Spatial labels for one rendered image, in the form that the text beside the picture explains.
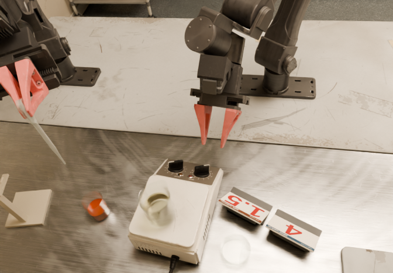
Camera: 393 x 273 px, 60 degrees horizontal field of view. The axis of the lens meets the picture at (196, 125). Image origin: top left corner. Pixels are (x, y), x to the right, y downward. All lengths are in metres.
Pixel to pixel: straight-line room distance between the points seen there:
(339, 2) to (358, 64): 1.99
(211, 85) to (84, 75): 0.58
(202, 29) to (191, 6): 2.40
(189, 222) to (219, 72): 0.26
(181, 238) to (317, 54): 0.65
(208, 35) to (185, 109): 0.36
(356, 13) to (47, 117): 2.39
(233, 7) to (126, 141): 0.41
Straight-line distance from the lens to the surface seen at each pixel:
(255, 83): 0.91
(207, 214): 0.65
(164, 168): 0.72
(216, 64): 0.54
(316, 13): 2.85
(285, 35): 0.78
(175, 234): 0.61
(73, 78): 1.05
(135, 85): 0.97
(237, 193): 0.73
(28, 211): 0.83
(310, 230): 0.71
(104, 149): 0.85
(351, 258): 0.70
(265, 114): 0.85
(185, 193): 0.64
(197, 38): 0.56
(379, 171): 0.81
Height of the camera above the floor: 1.55
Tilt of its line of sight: 51 degrees down
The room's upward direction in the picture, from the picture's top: 9 degrees counter-clockwise
